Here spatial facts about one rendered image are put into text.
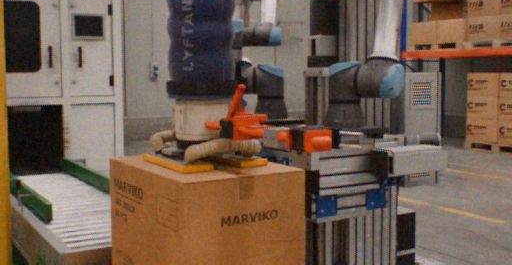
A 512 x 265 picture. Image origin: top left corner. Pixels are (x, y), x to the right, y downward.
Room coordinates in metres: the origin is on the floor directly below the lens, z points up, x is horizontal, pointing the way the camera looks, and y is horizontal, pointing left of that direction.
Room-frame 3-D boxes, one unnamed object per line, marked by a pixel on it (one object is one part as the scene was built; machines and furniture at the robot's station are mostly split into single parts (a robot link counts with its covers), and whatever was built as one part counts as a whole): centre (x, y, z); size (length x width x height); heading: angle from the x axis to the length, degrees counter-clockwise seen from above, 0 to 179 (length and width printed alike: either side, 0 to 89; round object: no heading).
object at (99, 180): (3.75, 0.95, 0.60); 1.60 x 0.10 x 0.09; 31
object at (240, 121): (1.76, 0.05, 1.07); 0.10 x 0.08 x 0.06; 120
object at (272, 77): (2.64, -0.05, 1.20); 0.13 x 0.12 x 0.14; 87
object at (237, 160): (2.03, 0.09, 0.97); 0.34 x 0.10 x 0.05; 30
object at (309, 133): (1.46, -0.12, 1.07); 0.08 x 0.07 x 0.05; 30
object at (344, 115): (2.22, -0.32, 1.09); 0.15 x 0.15 x 0.10
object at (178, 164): (1.93, 0.26, 0.97); 0.34 x 0.10 x 0.05; 30
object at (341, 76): (2.21, -0.32, 1.20); 0.13 x 0.12 x 0.14; 57
